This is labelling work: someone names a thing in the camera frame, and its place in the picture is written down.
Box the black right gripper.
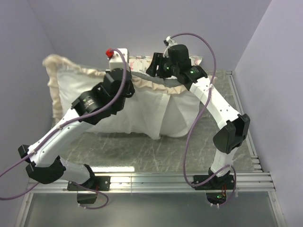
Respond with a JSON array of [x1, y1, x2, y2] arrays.
[[145, 53, 179, 79]]

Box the grey quilted plush pillowcase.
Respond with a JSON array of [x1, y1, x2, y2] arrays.
[[132, 71, 181, 87]]

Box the white pillow with cream ruffle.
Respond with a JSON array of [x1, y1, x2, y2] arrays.
[[43, 54, 200, 140]]

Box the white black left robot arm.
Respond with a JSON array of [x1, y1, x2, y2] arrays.
[[18, 68, 135, 190]]

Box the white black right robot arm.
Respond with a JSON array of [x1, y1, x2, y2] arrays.
[[146, 44, 250, 189]]

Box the animal print patterned pillow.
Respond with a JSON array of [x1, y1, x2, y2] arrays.
[[129, 56, 203, 72]]

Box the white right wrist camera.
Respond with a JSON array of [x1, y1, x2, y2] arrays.
[[163, 36, 177, 48]]

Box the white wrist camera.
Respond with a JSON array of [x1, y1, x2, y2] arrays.
[[163, 36, 177, 48], [106, 48, 130, 71]]

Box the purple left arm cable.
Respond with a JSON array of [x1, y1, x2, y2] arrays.
[[0, 48, 126, 201]]

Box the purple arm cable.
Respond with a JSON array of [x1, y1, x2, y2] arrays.
[[170, 33, 237, 209], [0, 48, 126, 201]]

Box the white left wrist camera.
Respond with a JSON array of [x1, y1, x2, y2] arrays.
[[106, 48, 130, 71]]

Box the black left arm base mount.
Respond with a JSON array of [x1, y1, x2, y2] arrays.
[[67, 176, 111, 210]]

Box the aluminium front rail frame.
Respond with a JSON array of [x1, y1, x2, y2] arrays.
[[16, 173, 287, 227]]

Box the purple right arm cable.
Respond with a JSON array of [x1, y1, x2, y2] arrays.
[[170, 33, 237, 209]]

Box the aluminium right side rail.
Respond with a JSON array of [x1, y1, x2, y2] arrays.
[[227, 71, 263, 173]]

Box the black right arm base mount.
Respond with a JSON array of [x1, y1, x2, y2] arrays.
[[192, 172, 237, 209]]

